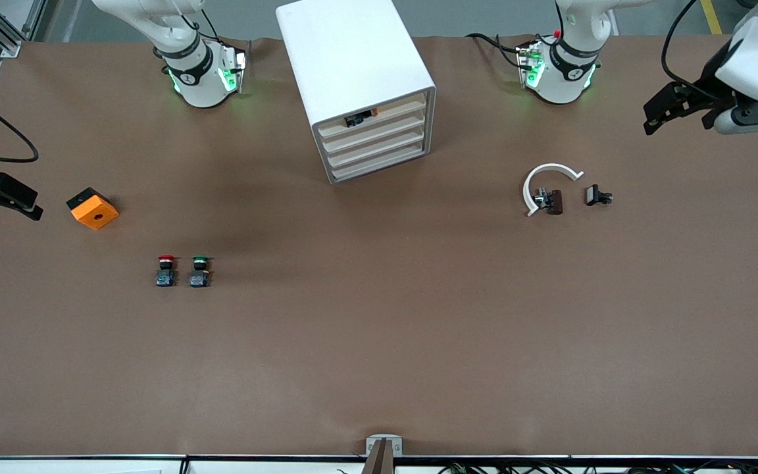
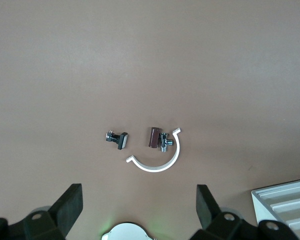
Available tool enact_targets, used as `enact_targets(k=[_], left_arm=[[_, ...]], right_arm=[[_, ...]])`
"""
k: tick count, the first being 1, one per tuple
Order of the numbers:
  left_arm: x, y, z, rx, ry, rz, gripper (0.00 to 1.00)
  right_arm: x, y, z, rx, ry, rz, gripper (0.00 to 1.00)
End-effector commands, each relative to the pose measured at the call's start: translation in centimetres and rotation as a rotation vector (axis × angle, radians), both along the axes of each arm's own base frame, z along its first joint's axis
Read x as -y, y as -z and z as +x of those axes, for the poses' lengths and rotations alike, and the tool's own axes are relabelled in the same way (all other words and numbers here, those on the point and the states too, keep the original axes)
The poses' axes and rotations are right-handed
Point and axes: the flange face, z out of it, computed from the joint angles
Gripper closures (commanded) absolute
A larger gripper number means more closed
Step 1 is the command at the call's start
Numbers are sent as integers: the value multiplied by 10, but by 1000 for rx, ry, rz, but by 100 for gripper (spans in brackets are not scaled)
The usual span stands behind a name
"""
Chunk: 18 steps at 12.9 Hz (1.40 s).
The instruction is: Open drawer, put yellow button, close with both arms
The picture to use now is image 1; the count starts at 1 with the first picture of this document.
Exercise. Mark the yellow push button switch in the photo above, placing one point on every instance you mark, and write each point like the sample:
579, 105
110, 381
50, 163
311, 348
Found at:
356, 120

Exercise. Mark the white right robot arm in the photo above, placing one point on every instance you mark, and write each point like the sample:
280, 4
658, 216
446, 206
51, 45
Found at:
195, 79

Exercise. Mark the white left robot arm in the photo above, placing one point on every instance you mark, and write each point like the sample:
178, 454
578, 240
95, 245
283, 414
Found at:
566, 79

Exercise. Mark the orange black button box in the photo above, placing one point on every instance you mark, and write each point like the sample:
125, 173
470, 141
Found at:
96, 214

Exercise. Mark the small brown black component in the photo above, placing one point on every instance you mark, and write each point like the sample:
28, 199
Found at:
553, 201

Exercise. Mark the brown table cover mat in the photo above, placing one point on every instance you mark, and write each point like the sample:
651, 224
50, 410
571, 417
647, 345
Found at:
379, 368

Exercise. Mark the silver base connector bracket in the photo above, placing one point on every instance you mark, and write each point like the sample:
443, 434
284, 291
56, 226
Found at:
239, 66
525, 59

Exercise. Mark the aluminium frame profile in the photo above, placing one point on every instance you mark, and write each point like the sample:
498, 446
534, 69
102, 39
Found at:
4, 36

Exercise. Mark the red push button switch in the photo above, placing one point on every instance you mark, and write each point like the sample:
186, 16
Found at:
165, 279

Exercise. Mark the green push button switch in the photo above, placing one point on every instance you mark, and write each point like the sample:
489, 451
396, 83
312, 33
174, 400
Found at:
199, 280

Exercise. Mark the black table edge rail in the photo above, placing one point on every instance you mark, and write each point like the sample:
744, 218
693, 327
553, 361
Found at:
89, 456

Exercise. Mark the grey metal edge bracket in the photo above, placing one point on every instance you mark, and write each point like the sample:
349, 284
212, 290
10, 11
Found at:
397, 442

